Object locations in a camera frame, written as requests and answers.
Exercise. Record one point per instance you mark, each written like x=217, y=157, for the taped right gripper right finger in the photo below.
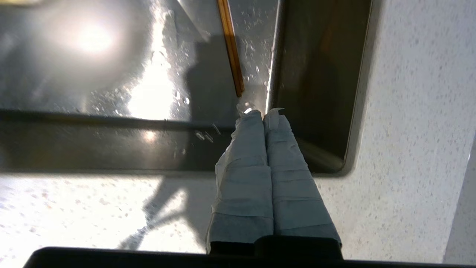
x=293, y=201

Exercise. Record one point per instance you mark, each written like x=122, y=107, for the stainless steel sink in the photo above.
x=111, y=74

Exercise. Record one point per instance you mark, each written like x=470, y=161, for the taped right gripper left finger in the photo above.
x=243, y=186

